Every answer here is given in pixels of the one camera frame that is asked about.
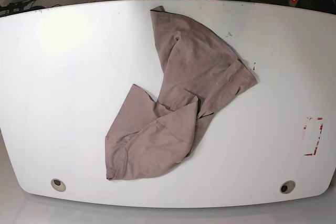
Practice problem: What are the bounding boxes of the mauve T-shirt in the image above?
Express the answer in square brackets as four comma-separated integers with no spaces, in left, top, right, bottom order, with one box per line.
[105,6,257,180]

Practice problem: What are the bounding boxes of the left table grommet hole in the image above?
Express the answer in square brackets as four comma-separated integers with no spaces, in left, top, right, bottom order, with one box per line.
[51,179,66,192]

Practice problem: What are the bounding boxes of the table grommet hole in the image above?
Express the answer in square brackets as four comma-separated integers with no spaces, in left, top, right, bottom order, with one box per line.
[51,179,66,192]
[280,180,296,194]

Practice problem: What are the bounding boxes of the red tape rectangle marking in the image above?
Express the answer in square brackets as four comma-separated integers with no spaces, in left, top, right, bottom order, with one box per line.
[302,117,324,156]

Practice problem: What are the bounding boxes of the right table grommet hole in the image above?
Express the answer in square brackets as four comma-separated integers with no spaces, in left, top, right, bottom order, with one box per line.
[280,180,296,194]

